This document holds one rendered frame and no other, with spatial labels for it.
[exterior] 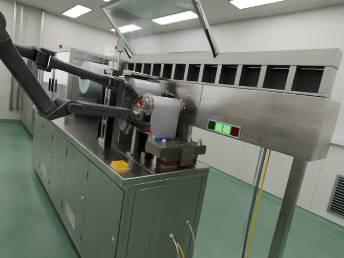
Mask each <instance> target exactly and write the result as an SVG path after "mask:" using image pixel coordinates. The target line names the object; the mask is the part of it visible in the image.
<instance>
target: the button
mask: <svg viewBox="0 0 344 258"><path fill-rule="evenodd" d="M111 165H112V166H113V167H114V168H116V169H122V168H128V164H127V163H126V162H124V161H123V160H121V161H112V164H111Z"/></svg>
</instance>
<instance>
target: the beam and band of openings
mask: <svg viewBox="0 0 344 258"><path fill-rule="evenodd" d="M215 54H216V57H215V58H213V53H187V54H159V55H130V59H129V57H128V56H120V59H122V60H126V65H125V70H131V71H133V72H138V73H143V74H147V75H152V76H157V77H162V78H166V79H167V80H166V81H175V82H184V83H194V84H203V85H213V86H220V87H229V88H238V89H248V90H258V91H267V92H277V93H287V94H296V95H306V96H316V97H326V98H329V99H331V92H332V89H333V84H334V81H335V77H336V73H337V70H338V69H339V66H340V62H341V59H342V55H343V52H342V51H341V50H340V49H339V48H331V49H302V50H274V51H245V52H216V53H215ZM196 66H199V67H196ZM278 68H283V69H278ZM319 69H324V70H319Z"/></svg>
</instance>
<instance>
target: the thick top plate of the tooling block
mask: <svg viewBox="0 0 344 258"><path fill-rule="evenodd" d="M155 142H156V143H151V142H150V141H146V144H145V151H147V152H149V153H151V154H153V155H155V156H157V157H159V158H168V157H180V156H181V151H182V149H184V148H194V149H195V153H194V155H203V154H205V152H206V147H207V146H206V145H197V142H194V141H192V142H189V141H187V140H180V141H167V140H166V147H161V146H160V145H161V142H162V141H155Z"/></svg>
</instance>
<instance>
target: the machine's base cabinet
mask: <svg viewBox="0 0 344 258"><path fill-rule="evenodd" d="M32 164H33V166H34V168H35V170H36V172H37V173H38V175H39V177H40V179H41V181H42V183H43V185H44V187H45V189H46V191H47V193H48V195H49V197H50V199H51V200H52V202H53V204H54V206H55V208H56V210H57V212H58V214H59V216H60V218H61V220H62V222H63V224H64V225H65V227H66V229H67V231H68V233H69V235H70V237H71V239H72V241H73V243H74V245H75V247H76V249H77V251H78V252H79V254H80V256H81V258H177V253H176V249H175V246H174V243H173V241H172V239H170V238H169V236H170V235H171V234H173V235H174V239H175V240H176V243H177V242H178V243H179V244H180V245H179V246H180V247H181V249H182V252H183V254H184V258H192V254H193V251H194V241H193V237H192V233H191V229H190V227H189V225H187V224H186V221H189V222H190V223H189V224H190V226H191V227H192V230H193V234H194V237H195V241H196V236H197V231H198V225H199V220H200V215H201V210H202V205H203V200H204V195H205V189H206V184H207V179H208V174H209V173H202V174H196V175H190V176H183V177H177V178H172V179H166V180H160V181H154V182H147V183H141V184H135V185H129V186H121V185H120V184H119V183H118V182H117V181H116V180H115V179H113V178H112V177H111V176H110V175H109V174H108V173H107V172H105V171H104V170H103V169H102V168H101V167H100V166H99V165H98V164H96V163H95V162H94V161H93V160H92V159H91V158H90V157H88V156H87V155H86V154H85V153H84V152H83V151H82V150H80V149H79V148H78V147H77V146H76V145H75V144H74V143H72V142H71V141H70V140H69V139H68V138H67V137H66V136H64V135H63V134H62V133H61V132H60V131H59V130H58V129H56V128H55V127H54V126H53V125H52V124H51V123H50V122H48V121H47V120H46V119H45V118H44V117H42V116H40V115H39V114H38V113H37V111H36V110H35V116H34V132H33V147H32Z"/></svg>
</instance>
